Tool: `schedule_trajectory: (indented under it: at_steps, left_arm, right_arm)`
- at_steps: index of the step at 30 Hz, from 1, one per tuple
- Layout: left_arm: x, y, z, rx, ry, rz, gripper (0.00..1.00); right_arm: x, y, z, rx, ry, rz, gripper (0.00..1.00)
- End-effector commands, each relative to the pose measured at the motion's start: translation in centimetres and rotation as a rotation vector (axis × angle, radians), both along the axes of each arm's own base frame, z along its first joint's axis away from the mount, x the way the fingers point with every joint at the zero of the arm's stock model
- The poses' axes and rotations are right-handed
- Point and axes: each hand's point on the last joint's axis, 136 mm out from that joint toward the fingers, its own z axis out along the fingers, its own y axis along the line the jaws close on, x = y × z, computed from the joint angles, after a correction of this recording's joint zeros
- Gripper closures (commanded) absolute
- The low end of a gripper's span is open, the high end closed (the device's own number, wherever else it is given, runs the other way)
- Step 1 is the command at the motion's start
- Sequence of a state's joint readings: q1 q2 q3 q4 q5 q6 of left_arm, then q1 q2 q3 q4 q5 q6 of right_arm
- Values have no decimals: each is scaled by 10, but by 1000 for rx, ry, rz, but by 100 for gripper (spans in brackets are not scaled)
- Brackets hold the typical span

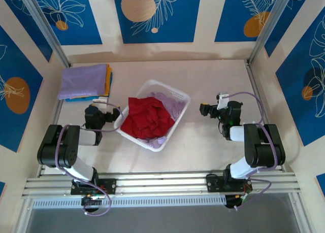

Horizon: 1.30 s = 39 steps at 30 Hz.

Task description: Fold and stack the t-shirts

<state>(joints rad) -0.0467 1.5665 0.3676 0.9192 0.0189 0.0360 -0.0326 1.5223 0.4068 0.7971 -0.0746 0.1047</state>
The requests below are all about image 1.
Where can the black connector box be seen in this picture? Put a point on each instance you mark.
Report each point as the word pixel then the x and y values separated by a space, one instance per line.
pixel 231 201
pixel 89 201

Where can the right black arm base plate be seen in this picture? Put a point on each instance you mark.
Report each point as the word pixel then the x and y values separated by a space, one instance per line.
pixel 213 183

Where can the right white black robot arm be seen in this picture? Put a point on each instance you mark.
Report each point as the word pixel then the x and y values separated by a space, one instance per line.
pixel 259 151

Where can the crumpled lilac t-shirt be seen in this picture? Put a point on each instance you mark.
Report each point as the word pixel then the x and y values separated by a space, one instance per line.
pixel 175 108

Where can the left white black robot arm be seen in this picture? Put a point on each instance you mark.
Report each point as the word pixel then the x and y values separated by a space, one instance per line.
pixel 69 154

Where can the right aluminium side rail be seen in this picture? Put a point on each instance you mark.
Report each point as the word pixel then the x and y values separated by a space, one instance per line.
pixel 254 85

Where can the folded lilac t-shirt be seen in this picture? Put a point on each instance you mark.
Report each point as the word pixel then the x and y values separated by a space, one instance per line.
pixel 81 80

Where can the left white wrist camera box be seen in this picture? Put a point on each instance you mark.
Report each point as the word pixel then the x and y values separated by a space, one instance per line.
pixel 100 100

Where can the right black connector box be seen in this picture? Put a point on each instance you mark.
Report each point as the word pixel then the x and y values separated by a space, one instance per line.
pixel 231 201

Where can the left black connector box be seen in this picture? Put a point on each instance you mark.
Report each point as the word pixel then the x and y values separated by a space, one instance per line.
pixel 89 201

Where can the aluminium rail beam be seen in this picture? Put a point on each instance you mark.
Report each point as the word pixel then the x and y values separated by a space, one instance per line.
pixel 162 182

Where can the folded yellow orange t-shirt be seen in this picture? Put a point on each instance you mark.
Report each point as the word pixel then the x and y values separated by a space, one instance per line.
pixel 110 78

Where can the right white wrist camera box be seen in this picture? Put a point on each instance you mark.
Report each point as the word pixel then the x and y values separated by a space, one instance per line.
pixel 223 101

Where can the folded blue t-shirt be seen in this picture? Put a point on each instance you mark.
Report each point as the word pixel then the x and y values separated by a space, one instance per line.
pixel 78 99

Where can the red t-shirt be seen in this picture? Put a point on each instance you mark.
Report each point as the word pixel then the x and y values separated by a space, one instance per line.
pixel 144 116

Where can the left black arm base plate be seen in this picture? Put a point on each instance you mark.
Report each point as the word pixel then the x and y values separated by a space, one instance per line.
pixel 109 186

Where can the right aluminium frame post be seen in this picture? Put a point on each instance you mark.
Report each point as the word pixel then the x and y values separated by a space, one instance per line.
pixel 271 25

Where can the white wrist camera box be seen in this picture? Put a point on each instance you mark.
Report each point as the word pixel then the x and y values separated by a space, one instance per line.
pixel 223 101
pixel 100 100

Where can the white plastic laundry basket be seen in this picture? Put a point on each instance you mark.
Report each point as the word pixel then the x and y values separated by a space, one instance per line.
pixel 138 139

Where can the aluminium frame post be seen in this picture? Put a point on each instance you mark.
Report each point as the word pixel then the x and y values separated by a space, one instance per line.
pixel 45 27
pixel 271 25

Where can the left aluminium frame post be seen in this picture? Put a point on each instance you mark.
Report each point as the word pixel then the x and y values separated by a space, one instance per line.
pixel 45 27

